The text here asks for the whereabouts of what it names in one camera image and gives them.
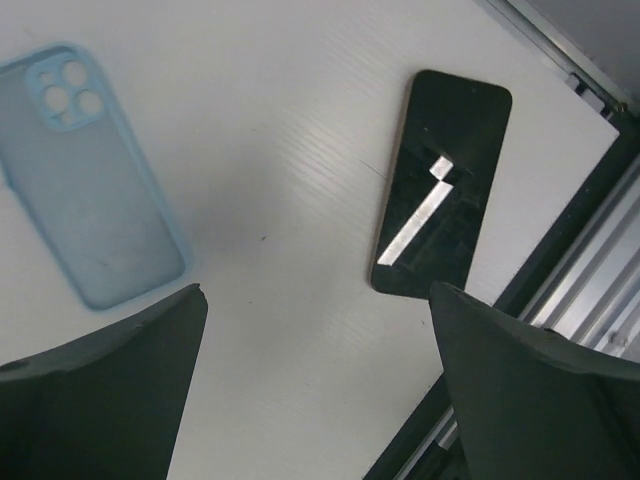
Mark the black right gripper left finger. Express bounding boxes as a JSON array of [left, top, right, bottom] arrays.
[[1, 284, 208, 479]]

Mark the gold framed black smartphone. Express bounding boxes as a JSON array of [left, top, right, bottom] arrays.
[[370, 70, 512, 299]]

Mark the aluminium frame rail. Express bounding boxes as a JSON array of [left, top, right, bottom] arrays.
[[368, 1, 639, 479]]

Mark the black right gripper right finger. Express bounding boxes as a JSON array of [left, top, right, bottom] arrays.
[[429, 283, 639, 479]]

